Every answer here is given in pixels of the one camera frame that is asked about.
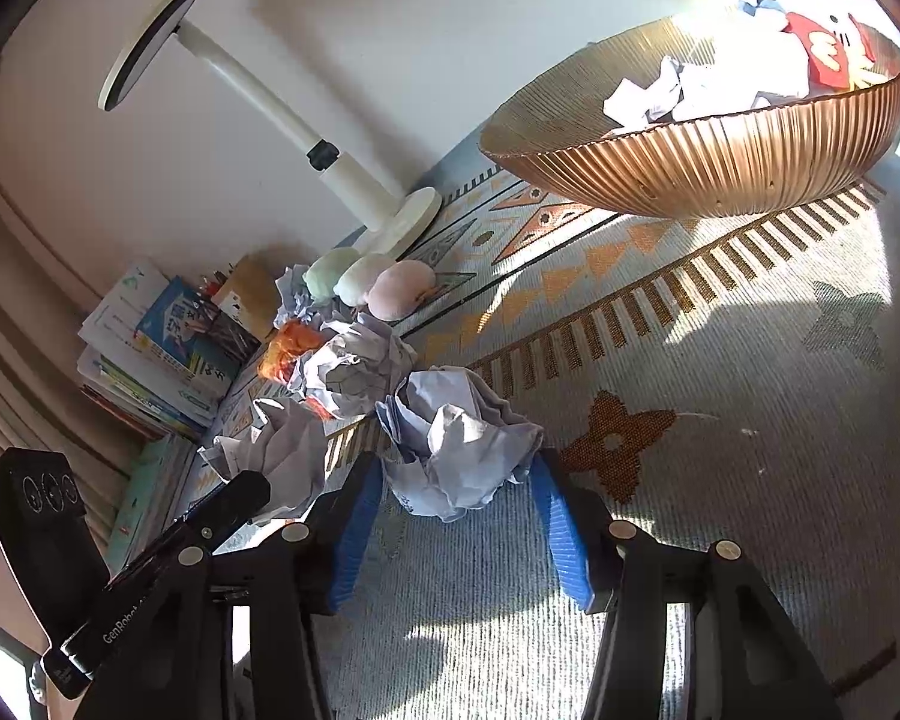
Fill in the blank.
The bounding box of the white desk lamp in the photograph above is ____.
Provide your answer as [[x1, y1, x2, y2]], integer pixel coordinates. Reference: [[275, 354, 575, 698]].
[[97, 0, 443, 256]]

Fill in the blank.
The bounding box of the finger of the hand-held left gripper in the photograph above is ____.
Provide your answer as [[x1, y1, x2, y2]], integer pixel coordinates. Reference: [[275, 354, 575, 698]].
[[146, 469, 271, 563]]

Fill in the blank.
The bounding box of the red cat plush toy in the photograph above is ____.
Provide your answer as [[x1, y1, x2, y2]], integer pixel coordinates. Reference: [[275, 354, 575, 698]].
[[742, 0, 900, 95]]

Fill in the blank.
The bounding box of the row of upright books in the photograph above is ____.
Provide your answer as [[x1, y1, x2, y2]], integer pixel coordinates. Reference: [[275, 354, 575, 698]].
[[75, 262, 245, 442]]

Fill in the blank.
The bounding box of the stack of flat green books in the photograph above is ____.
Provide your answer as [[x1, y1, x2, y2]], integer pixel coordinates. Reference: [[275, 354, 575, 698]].
[[105, 431, 200, 578]]

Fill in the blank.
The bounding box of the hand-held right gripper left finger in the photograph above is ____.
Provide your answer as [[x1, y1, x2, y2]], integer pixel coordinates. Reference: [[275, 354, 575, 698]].
[[75, 452, 383, 720]]

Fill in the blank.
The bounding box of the brown cylindrical pen holder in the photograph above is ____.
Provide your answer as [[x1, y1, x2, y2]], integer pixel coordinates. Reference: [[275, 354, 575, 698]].
[[219, 255, 282, 342]]

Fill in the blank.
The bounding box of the orange snack packet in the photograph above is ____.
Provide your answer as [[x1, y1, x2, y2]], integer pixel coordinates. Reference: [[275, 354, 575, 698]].
[[259, 319, 323, 385]]

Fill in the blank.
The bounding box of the black mesh pen holder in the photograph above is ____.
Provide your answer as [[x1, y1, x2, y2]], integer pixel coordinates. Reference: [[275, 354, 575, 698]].
[[195, 309, 261, 366]]

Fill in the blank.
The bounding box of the golden ribbed bowl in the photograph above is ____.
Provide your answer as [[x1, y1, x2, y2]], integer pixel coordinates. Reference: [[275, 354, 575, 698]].
[[478, 11, 900, 220]]

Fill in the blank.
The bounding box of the green and pink dumpling plush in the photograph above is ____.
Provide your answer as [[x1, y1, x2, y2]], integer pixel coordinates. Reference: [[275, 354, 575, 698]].
[[302, 250, 437, 321]]

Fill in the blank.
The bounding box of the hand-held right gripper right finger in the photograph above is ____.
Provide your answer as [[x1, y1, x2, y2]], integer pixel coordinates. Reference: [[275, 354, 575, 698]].
[[532, 450, 845, 720]]

